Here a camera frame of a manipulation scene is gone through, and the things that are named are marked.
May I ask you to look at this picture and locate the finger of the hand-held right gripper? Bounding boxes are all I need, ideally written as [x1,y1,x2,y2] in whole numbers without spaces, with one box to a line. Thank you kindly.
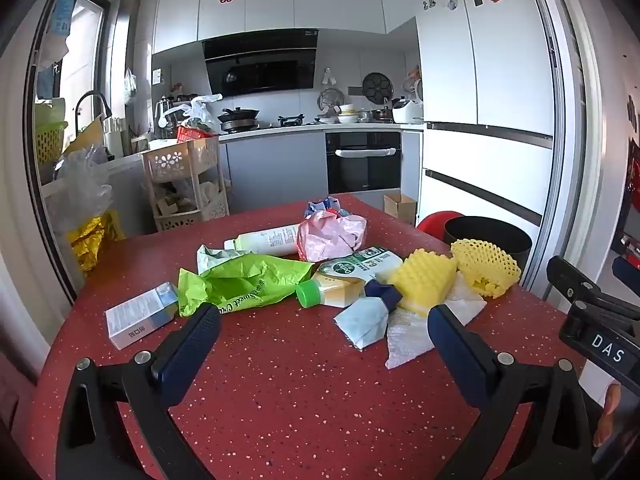
[612,256,640,286]
[546,256,640,322]

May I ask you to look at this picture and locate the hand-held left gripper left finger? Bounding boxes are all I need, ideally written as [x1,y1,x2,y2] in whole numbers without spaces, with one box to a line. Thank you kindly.
[56,302,222,480]

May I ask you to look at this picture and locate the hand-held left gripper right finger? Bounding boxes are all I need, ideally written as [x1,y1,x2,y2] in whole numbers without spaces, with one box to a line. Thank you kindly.
[427,304,598,480]

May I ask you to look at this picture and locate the white and blue cardboard box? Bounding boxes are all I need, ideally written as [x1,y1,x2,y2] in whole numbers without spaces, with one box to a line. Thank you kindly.
[105,282,180,351]

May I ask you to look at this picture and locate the black trash bin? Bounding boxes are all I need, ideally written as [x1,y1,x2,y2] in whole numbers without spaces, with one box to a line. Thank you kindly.
[443,216,533,292]

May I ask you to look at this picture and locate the dressing bottle with green cap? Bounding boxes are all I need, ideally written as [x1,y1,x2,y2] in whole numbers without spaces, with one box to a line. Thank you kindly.
[296,246,405,309]

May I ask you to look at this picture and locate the person's right hand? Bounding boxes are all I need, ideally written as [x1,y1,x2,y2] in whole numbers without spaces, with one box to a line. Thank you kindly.
[594,382,624,447]

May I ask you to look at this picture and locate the white paper towel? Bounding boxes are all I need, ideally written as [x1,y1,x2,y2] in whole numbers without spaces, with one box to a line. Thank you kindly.
[384,272,488,371]

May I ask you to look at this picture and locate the yellow sponge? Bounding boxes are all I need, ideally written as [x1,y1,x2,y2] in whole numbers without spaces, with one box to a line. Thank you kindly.
[387,247,458,317]

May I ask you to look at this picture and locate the green plastic bag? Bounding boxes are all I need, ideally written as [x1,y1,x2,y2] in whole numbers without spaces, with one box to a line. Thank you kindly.
[177,254,316,318]

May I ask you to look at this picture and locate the yellow foam fruit net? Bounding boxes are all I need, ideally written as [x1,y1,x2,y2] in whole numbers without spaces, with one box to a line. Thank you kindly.
[450,239,522,299]

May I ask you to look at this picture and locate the white green crumpled packet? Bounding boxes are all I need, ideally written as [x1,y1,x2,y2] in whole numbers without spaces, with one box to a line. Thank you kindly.
[196,244,251,276]

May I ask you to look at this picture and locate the light blue crumpled packet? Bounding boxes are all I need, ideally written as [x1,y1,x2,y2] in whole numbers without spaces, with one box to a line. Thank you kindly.
[334,280,405,351]

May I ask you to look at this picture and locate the red stool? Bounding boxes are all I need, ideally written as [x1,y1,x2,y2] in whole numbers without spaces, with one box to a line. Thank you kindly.
[417,210,466,241]

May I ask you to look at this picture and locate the white and green bottle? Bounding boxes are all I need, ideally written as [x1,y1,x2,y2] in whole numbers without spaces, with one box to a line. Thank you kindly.
[223,225,303,261]

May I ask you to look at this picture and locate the gold foil bag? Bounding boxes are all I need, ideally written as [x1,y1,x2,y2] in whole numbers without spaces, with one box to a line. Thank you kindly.
[70,210,126,273]

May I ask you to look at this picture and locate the small cardboard box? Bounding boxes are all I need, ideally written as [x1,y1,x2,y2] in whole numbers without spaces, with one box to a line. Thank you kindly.
[383,192,418,227]

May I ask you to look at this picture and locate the pink plastic bag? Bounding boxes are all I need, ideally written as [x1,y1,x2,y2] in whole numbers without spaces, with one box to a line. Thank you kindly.
[296,210,368,263]

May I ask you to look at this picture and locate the cream storage cart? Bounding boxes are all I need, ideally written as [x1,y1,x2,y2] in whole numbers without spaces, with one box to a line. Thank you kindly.
[141,135,231,232]

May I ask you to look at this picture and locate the blue crumpled wrapper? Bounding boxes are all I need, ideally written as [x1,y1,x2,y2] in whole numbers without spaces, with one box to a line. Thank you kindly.
[304,196,353,221]

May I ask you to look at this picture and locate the grey base cabinet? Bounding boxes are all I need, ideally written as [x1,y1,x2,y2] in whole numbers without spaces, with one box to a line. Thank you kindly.
[220,130,328,213]

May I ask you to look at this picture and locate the clear plastic bag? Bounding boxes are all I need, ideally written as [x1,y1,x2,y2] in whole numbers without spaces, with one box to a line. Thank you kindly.
[52,145,113,233]

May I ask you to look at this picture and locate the black built-in oven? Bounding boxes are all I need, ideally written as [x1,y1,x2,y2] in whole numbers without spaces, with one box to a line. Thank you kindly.
[325,131,402,195]

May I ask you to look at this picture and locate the red plastic basket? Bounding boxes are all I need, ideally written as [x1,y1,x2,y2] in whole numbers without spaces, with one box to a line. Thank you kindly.
[176,125,219,143]

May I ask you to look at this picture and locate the white refrigerator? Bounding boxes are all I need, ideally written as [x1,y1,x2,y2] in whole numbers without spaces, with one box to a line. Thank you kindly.
[415,0,556,228]

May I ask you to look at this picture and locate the white rice cooker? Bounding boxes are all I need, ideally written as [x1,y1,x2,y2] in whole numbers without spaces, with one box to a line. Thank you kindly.
[392,99,425,125]

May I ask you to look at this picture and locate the black wok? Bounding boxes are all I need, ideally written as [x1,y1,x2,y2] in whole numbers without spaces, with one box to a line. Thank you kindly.
[217,106,261,124]

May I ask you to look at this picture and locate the white plastic bag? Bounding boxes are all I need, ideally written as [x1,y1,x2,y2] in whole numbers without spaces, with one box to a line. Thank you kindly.
[172,94,223,131]

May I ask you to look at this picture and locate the yellow-green plastic basket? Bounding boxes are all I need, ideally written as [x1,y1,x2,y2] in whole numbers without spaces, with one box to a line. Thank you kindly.
[34,120,68,166]

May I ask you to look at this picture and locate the black kitchen faucet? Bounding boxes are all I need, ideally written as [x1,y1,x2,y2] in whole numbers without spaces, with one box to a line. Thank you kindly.
[75,91,112,147]

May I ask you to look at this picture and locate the small desk fan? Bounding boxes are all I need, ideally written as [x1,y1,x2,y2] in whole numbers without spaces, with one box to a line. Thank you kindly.
[318,87,347,113]

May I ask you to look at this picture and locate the black range hood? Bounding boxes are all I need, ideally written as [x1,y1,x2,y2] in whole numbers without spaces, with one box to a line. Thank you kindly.
[202,28,320,98]

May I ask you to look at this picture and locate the white wall cabinets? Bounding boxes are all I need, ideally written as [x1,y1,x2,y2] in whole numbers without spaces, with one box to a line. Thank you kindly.
[152,0,418,54]

